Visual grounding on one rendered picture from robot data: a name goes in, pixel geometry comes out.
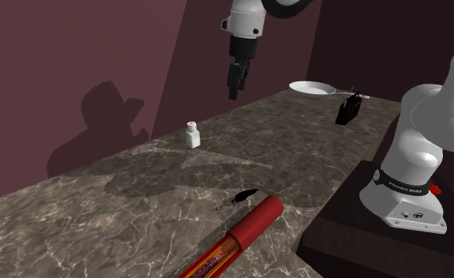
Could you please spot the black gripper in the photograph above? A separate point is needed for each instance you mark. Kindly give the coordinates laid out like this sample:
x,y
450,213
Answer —
x,y
242,48

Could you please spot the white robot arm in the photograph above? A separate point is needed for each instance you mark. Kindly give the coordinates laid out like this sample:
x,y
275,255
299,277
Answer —
x,y
419,127

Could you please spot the white frying pan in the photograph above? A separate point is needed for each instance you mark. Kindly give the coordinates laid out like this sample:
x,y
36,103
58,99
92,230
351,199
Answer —
x,y
311,88

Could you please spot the small white bottle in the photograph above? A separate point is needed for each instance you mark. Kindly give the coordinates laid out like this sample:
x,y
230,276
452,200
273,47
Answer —
x,y
192,138

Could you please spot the black radio with antenna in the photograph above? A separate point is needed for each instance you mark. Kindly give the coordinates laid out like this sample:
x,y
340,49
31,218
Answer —
x,y
348,111

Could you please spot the small black object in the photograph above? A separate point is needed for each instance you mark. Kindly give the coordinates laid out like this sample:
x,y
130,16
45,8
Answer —
x,y
243,196

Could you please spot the red capped tube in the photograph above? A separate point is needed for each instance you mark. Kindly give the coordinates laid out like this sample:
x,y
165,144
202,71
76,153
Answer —
x,y
255,221

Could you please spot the dark robot stand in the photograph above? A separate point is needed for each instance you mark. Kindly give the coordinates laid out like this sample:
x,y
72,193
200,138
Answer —
x,y
349,246

